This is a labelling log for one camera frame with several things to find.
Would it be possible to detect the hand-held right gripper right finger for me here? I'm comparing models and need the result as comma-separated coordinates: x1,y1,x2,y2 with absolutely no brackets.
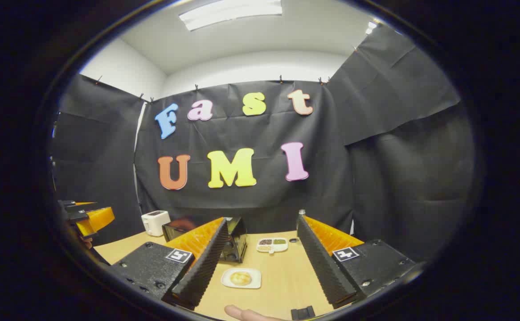
296,215,417,309

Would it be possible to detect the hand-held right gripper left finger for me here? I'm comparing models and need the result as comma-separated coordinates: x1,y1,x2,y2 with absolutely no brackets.
107,217,229,310

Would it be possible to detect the black electric oven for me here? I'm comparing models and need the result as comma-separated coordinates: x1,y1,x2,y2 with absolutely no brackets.
162,217,248,263

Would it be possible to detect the white divided condiment dish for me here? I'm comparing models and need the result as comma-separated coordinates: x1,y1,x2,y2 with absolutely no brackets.
256,238,288,254

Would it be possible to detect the white square plate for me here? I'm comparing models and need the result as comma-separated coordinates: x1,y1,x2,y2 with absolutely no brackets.
221,267,262,289

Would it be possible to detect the white toaster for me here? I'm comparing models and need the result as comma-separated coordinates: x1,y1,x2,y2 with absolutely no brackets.
141,210,171,237

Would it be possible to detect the ceiling light panel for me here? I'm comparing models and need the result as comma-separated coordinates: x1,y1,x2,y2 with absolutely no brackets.
179,0,283,31

